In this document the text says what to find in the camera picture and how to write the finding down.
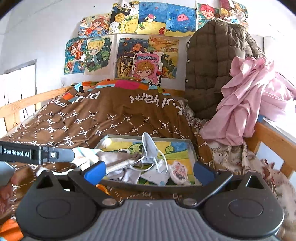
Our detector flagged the striped pastel sock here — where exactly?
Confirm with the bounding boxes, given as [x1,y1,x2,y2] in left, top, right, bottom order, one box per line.
[70,136,112,170]

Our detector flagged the patterned small sock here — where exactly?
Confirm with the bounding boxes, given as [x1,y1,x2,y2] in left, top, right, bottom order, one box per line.
[170,160,188,185]

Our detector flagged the grey face mask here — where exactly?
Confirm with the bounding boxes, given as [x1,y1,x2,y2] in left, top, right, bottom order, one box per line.
[129,132,169,173]

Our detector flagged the white blue baby sock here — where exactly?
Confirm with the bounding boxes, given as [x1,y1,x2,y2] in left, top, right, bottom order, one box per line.
[35,167,73,177]

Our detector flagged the grey knitted cloth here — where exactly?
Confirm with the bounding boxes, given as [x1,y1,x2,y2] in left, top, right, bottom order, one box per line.
[96,152,142,174]

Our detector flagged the white drawstring pouch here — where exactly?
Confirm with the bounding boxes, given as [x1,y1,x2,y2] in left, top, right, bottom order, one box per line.
[104,163,170,186]

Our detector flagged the person left hand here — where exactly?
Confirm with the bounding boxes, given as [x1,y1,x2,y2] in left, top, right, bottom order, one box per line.
[0,173,18,215]

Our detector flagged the floral bed sheet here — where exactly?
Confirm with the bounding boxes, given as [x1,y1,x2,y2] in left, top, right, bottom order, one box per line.
[182,104,295,240]

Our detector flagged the brown patterned quilt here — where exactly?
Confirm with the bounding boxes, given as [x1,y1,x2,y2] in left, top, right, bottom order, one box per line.
[0,78,216,223]

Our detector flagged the grey tray with cartoon picture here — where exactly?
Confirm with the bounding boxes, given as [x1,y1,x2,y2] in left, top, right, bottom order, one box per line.
[96,133,201,193]

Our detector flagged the window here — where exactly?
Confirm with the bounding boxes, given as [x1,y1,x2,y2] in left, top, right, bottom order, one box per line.
[0,59,38,130]

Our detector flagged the pink shirt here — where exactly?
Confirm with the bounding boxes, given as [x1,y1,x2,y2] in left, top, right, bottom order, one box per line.
[200,57,295,146]

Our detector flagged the blond boy drawing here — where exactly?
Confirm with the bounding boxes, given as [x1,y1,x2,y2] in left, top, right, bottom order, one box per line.
[84,35,116,76]

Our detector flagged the pink cartoon girl picture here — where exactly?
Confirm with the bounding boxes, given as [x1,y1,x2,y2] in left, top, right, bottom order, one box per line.
[132,52,164,86]

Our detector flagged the brown quilted jacket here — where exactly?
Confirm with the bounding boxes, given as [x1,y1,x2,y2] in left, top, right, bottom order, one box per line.
[185,20,264,119]

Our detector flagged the dark swirl painting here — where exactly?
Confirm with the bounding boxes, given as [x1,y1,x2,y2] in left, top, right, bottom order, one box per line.
[115,37,179,84]

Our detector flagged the top row drawings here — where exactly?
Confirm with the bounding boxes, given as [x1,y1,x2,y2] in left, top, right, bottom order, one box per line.
[78,1,248,38]

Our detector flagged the wooden bed frame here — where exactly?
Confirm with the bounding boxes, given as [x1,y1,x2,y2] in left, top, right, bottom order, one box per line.
[1,86,71,132]

